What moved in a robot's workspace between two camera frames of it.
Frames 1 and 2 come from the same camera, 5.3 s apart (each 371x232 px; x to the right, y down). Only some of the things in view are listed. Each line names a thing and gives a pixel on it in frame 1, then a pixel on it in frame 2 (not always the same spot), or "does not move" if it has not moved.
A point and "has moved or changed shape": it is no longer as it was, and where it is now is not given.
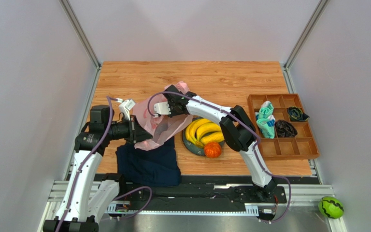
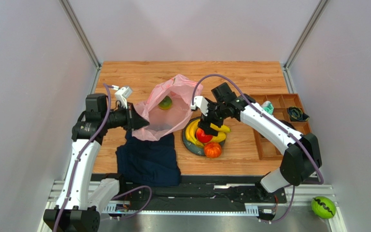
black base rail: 198,195 does not move
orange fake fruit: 212,150 does not move
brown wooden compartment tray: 283,126 does not move
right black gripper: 172,91 -> 212,122
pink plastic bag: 162,128 has moved or changed shape
